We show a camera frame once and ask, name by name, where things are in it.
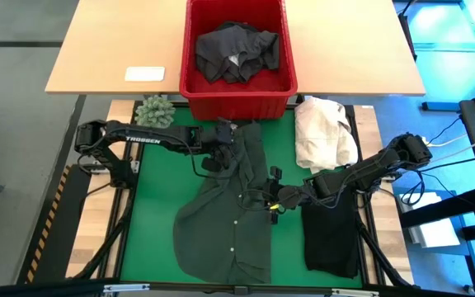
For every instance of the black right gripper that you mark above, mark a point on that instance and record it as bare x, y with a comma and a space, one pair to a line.
283, 196

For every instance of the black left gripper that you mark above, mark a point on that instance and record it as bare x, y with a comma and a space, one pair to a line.
219, 144

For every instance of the red plastic bin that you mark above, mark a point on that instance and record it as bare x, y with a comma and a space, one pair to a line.
237, 105

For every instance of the dark green garment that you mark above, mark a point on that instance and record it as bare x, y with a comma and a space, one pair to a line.
221, 239

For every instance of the black garment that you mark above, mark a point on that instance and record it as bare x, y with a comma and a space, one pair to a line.
330, 239

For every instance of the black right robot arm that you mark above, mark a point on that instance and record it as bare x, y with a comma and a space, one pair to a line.
369, 169

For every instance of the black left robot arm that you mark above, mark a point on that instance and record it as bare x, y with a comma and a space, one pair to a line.
147, 138

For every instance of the artificial green potted plant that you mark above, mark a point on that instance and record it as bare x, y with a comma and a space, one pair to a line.
155, 112

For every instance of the cream garment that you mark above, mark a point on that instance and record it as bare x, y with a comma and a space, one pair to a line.
324, 132

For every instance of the white garment label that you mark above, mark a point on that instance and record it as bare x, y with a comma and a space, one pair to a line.
233, 60

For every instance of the dark grey garment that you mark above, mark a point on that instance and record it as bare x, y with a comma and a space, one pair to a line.
221, 45

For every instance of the white rectangular pad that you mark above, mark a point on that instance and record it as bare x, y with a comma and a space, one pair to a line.
144, 74

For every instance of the wooden side board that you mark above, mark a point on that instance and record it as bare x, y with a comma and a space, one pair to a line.
367, 132
118, 108

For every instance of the light wooden desk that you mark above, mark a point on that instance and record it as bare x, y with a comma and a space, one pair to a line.
97, 41

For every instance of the white box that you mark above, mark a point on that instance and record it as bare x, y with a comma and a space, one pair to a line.
435, 235

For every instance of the black hazard-striped plate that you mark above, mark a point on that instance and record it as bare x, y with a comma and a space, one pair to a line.
52, 231

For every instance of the black desk foot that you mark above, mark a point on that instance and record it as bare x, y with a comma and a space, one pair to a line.
439, 106

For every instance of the black table frame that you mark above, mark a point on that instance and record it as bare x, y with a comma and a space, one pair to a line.
128, 206

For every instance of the silver frame bracket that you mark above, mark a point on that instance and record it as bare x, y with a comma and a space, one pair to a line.
126, 288
355, 293

